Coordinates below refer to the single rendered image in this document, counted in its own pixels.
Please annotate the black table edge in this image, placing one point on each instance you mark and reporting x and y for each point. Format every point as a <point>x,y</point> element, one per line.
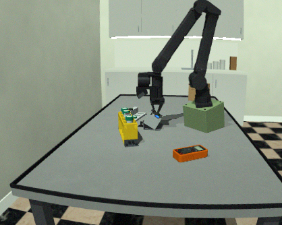
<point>141,203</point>

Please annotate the pale grey key housing panel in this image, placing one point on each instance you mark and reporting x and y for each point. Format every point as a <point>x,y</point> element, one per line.
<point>151,122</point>

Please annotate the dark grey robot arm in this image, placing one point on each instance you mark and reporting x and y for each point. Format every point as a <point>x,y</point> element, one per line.
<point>199,82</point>

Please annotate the yellow tube rack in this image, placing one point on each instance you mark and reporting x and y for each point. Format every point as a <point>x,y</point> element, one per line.
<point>128,130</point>

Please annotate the orange multimeter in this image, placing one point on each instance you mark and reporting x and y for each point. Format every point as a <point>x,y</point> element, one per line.
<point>190,153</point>

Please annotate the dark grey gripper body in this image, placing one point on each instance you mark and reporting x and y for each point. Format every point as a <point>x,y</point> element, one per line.
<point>159,96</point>

